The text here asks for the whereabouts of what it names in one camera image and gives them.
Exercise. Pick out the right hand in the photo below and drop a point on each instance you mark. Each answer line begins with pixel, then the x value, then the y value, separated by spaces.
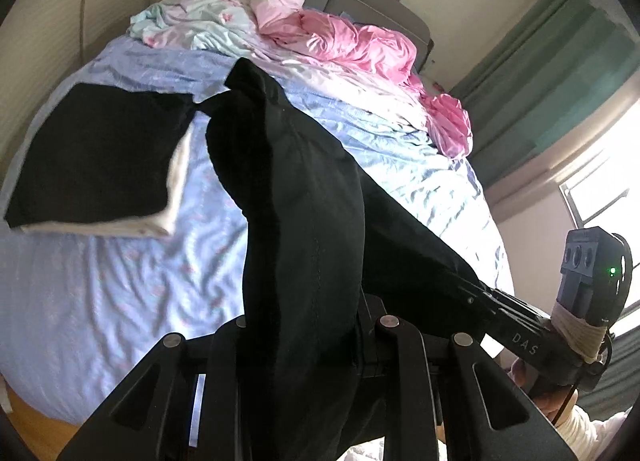
pixel 557 405

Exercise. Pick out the pink satin blanket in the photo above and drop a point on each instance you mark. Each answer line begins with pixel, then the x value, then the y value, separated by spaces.
pixel 371 52

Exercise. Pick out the green curtain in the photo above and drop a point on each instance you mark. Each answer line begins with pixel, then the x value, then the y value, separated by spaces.
pixel 558 64

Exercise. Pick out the black shorts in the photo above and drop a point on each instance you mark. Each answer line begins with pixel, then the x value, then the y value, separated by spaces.
pixel 321 233

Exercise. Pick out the blue striped floral bedsheet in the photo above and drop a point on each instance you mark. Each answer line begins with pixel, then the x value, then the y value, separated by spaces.
pixel 78 312

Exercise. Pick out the black camera box with tape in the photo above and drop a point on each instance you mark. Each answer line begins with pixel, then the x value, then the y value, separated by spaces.
pixel 596 272

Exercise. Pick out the folded white garment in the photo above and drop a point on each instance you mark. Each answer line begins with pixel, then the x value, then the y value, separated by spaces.
pixel 160 222

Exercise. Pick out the floral light pillow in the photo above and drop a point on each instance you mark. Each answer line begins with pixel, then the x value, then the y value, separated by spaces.
pixel 224 26

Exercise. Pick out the folded black garment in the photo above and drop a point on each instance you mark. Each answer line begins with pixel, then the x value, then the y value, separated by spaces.
pixel 102 152

